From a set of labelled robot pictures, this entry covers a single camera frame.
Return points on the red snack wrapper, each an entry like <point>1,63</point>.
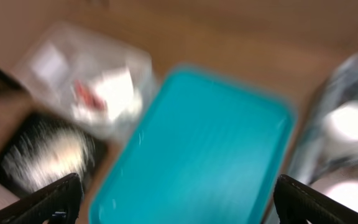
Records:
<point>87,96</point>

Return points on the white paper cup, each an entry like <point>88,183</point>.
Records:
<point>340,129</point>

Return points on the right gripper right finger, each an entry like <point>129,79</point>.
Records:
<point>297,203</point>

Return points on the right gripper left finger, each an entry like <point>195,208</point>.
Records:
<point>59,202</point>

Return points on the clear plastic bin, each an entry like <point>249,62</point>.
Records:
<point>66,53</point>

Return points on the grey dishwasher rack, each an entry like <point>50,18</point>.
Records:
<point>307,164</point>

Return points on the teal serving tray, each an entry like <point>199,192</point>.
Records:
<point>208,150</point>

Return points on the pink bowl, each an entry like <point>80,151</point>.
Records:
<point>344,192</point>

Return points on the black tray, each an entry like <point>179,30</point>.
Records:
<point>35,122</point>

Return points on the white napkin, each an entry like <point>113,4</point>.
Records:
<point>121,96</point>

